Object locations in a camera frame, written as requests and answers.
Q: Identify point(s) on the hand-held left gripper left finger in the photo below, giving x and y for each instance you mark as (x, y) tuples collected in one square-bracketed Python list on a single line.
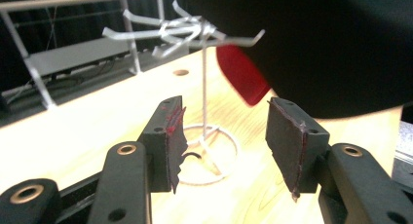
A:
[(160, 142)]

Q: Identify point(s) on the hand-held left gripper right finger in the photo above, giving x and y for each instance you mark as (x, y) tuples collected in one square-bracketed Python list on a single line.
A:
[(292, 146)]

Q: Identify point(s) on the red baseball cap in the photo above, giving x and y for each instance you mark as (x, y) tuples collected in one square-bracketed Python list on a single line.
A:
[(242, 73)]

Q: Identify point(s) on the gray metal desk frame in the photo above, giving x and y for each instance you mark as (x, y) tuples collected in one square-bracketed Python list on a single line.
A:
[(74, 53)]

